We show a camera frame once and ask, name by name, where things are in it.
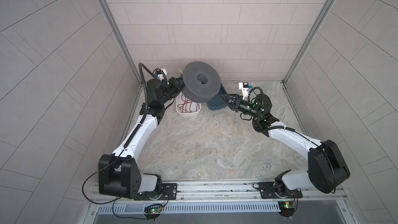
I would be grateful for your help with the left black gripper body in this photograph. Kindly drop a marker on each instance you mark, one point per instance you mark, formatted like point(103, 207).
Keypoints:
point(171, 90)

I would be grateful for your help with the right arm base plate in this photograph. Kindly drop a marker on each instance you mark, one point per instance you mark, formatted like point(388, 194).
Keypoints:
point(274, 190)

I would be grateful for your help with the right circuit board with LED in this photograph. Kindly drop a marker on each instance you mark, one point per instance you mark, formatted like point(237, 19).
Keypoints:
point(287, 208)

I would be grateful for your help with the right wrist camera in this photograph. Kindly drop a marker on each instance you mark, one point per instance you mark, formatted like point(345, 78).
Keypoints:
point(245, 88)

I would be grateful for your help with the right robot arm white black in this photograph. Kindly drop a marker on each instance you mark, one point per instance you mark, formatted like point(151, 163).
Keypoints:
point(327, 168)

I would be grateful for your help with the aluminium mounting rail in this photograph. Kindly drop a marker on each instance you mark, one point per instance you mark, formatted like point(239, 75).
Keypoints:
point(241, 190)

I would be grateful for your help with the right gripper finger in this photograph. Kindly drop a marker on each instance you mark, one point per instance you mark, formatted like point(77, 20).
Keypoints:
point(229, 97)
point(230, 104)

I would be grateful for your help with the teal oval tray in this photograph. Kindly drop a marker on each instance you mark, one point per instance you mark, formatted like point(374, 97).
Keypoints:
point(217, 103)

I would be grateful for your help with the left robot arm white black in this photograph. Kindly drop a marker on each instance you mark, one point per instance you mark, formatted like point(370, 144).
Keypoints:
point(118, 173)

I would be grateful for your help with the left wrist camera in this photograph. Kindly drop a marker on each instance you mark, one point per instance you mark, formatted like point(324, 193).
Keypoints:
point(160, 74)

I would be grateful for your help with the perforated cable duct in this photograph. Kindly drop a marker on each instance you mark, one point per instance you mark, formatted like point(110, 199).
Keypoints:
point(194, 207)

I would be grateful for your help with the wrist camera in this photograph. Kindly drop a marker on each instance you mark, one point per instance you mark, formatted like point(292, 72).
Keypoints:
point(160, 74)
point(245, 88)

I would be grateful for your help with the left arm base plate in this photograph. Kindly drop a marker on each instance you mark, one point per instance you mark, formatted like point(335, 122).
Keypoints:
point(168, 191)

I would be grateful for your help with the white oval tray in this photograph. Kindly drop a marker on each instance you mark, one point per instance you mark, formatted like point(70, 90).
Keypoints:
point(186, 107)

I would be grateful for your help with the left circuit board with LED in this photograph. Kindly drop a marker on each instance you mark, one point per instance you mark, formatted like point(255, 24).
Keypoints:
point(153, 210)

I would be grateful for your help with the circuit board with led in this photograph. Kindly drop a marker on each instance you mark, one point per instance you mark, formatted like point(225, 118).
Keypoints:
point(287, 208)
point(153, 210)

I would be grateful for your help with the dark grey cable spool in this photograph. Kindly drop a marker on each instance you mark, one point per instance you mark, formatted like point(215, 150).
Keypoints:
point(201, 82)

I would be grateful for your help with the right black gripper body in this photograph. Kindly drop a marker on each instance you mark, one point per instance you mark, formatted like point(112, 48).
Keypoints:
point(245, 107)

